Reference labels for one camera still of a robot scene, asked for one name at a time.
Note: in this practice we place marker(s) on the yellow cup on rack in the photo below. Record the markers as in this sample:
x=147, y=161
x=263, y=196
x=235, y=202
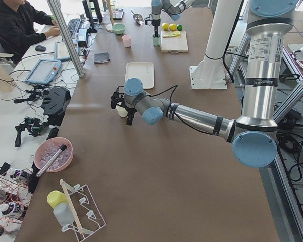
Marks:
x=56, y=197

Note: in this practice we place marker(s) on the aluminium frame post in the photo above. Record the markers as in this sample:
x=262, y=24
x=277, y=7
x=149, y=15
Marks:
x=55, y=8

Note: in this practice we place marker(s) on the green lime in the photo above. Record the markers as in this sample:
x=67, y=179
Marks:
x=179, y=27

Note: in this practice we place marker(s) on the metal scoop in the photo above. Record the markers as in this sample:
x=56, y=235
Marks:
x=138, y=18

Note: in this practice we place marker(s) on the yellow lemon lower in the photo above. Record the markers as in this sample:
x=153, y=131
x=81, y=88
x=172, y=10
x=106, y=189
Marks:
x=165, y=26

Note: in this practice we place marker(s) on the pink plastic cup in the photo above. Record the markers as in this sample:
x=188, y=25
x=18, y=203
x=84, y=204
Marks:
x=126, y=40

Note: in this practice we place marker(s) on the metal muddler tool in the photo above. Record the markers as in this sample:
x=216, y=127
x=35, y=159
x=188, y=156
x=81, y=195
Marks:
x=52, y=160

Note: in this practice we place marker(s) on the computer mouse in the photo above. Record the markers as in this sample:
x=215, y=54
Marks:
x=40, y=48

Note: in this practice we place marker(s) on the grey cloth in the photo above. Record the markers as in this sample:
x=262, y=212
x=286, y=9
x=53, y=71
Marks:
x=101, y=58

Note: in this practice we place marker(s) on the cream rabbit tray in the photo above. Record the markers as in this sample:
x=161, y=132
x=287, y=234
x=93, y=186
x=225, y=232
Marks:
x=141, y=70

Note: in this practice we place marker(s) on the clear cup on rack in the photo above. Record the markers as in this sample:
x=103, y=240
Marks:
x=63, y=214

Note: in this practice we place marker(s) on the green bowl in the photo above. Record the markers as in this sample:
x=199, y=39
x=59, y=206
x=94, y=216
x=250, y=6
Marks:
x=119, y=28

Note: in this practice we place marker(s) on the blue teach pendant far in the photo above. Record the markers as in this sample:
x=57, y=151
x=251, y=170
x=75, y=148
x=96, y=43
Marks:
x=61, y=52

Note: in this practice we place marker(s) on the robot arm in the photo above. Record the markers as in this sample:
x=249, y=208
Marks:
x=253, y=134
x=173, y=11

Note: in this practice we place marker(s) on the seated person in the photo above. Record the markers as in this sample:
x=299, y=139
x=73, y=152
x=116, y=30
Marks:
x=21, y=26

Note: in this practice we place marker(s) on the blue teach pendant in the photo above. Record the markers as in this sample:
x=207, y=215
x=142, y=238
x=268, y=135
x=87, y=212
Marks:
x=61, y=52
x=43, y=72

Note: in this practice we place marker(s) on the cream plastic cup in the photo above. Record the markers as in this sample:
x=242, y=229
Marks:
x=122, y=112

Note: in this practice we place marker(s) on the green plastic cup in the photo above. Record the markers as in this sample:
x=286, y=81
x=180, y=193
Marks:
x=156, y=40

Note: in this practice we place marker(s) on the wooden cup stand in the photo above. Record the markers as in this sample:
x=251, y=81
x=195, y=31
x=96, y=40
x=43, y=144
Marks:
x=109, y=27

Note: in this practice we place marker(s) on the white wire cup rack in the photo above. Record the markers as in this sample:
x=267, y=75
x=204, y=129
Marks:
x=88, y=219

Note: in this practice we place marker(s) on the blue teach pendant near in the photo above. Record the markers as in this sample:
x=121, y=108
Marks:
x=43, y=72

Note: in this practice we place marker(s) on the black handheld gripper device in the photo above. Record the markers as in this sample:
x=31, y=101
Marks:
x=34, y=126

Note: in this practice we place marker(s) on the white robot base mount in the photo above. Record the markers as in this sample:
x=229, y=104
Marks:
x=210, y=72

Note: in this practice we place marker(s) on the yellow lemon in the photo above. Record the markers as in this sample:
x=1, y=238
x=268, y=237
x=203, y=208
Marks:
x=165, y=26
x=173, y=27

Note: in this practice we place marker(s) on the yellow lemon upper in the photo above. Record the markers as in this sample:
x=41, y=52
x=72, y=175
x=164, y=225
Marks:
x=173, y=27

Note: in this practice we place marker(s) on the black keyboard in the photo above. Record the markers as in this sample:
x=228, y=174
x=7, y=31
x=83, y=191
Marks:
x=73, y=26

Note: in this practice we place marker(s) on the bamboo cutting board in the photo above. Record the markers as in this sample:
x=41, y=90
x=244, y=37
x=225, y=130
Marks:
x=174, y=44

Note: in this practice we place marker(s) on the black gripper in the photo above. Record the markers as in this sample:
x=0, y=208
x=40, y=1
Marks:
x=129, y=111
x=155, y=23

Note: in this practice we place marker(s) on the pink bowl with ice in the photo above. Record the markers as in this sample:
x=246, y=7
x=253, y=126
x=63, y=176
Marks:
x=48, y=149

